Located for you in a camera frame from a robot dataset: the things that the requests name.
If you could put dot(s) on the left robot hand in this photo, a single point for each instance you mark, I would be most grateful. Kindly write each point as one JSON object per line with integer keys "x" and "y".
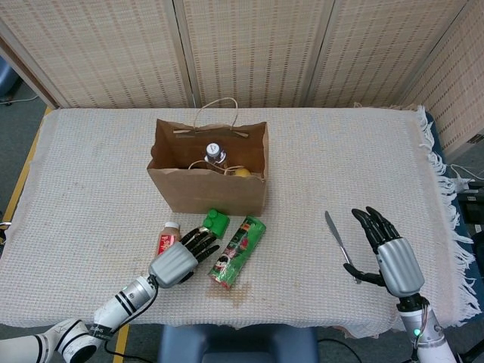
{"x": 172, "y": 266}

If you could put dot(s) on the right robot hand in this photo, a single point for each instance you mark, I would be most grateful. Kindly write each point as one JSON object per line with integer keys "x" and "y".
{"x": 401, "y": 268}

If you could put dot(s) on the yellow toy pear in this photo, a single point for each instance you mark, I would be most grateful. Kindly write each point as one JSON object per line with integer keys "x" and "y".
{"x": 242, "y": 173}

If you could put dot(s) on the clear plastic water bottle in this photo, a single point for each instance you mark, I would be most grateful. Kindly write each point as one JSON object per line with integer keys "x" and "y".
{"x": 213, "y": 151}

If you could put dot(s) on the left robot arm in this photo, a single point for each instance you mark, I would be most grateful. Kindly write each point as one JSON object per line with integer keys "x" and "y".
{"x": 125, "y": 302}

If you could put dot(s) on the brown paper bag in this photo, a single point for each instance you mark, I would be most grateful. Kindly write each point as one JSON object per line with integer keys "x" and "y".
{"x": 211, "y": 193}

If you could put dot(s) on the tea bottle with red label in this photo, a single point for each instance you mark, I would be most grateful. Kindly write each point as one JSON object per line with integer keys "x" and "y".
{"x": 168, "y": 238}

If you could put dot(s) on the green plastic toy block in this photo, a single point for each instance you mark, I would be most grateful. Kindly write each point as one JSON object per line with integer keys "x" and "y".
{"x": 218, "y": 225}

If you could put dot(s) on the green chips can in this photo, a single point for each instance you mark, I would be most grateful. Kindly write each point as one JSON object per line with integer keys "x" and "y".
{"x": 236, "y": 257}

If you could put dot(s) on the silver table knife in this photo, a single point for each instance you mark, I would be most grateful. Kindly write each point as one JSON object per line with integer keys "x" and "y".
{"x": 334, "y": 234}

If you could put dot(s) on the black box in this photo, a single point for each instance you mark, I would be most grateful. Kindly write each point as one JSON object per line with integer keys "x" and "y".
{"x": 472, "y": 208}

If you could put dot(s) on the blue padded seat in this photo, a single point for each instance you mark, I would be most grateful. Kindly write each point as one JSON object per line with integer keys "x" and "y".
{"x": 238, "y": 340}

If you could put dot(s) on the white woven tablecloth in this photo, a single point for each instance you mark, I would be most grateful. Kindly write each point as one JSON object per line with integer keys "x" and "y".
{"x": 94, "y": 170}

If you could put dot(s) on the bamboo folding screen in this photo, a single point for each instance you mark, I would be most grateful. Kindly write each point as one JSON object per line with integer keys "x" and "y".
{"x": 113, "y": 56}

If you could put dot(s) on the blue rounded object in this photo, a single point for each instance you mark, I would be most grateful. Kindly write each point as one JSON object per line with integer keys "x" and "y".
{"x": 7, "y": 79}

